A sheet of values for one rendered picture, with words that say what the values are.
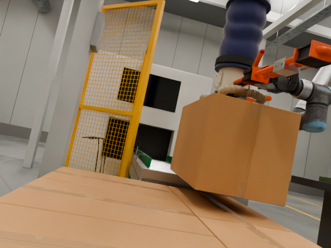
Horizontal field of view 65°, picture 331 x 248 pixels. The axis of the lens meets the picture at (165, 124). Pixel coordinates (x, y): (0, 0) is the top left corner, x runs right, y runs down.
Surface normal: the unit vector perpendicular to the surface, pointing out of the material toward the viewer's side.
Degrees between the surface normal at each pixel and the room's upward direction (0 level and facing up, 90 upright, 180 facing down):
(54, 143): 90
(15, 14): 90
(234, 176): 91
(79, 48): 90
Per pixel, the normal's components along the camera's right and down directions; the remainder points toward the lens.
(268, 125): 0.14, -0.04
